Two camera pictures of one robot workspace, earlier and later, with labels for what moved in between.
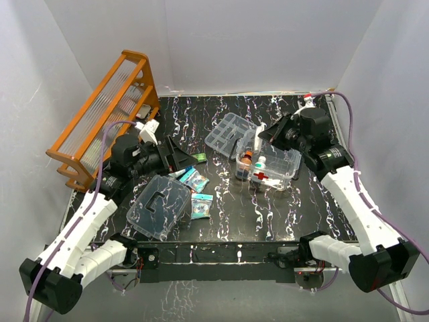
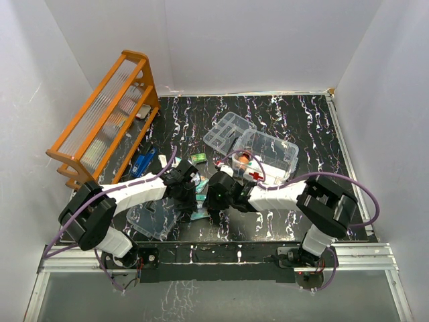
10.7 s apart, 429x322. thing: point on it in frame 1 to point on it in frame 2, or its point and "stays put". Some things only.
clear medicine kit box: x=270 y=166 stays put
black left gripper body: x=153 y=160 to x=185 y=199
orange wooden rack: x=126 y=102 stays put
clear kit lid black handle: x=157 y=207 stays put
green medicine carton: x=200 y=157 stays put
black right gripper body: x=292 y=134 to x=219 y=203
